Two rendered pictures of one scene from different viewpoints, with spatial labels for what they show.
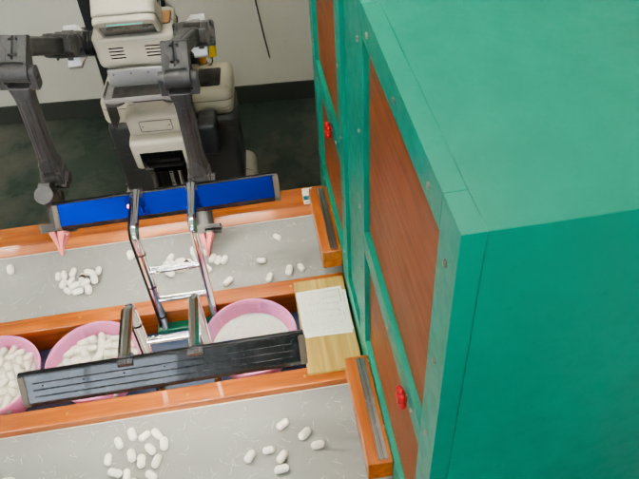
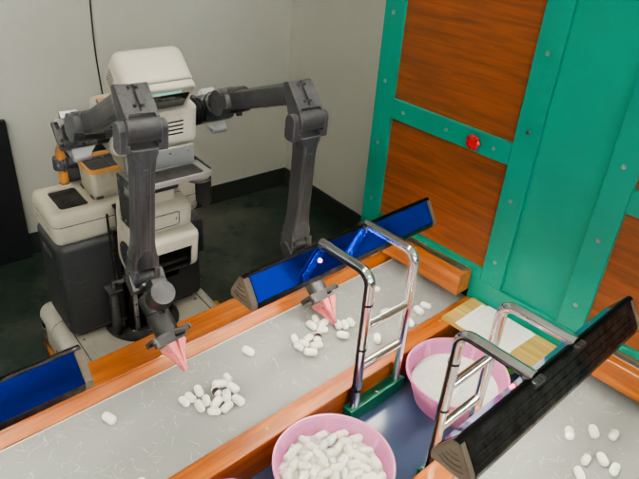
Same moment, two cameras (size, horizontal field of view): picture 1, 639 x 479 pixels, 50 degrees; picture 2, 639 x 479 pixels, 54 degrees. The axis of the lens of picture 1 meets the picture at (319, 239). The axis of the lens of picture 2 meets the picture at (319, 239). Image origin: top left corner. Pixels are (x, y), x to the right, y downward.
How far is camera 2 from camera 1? 143 cm
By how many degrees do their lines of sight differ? 33
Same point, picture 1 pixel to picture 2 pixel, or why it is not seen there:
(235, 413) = (519, 446)
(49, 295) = (192, 425)
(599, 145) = not seen: outside the picture
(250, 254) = not seen: hidden behind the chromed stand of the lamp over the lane
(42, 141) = (151, 222)
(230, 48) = not seen: hidden behind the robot
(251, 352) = (610, 330)
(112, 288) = (261, 390)
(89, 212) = (283, 277)
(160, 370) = (562, 377)
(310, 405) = (566, 409)
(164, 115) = (172, 207)
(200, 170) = (304, 231)
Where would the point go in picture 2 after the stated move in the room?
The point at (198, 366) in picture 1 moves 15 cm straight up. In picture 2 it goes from (584, 361) to (608, 298)
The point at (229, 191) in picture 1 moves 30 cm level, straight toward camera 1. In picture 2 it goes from (398, 223) to (503, 274)
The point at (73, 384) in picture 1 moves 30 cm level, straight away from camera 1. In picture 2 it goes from (507, 428) to (337, 376)
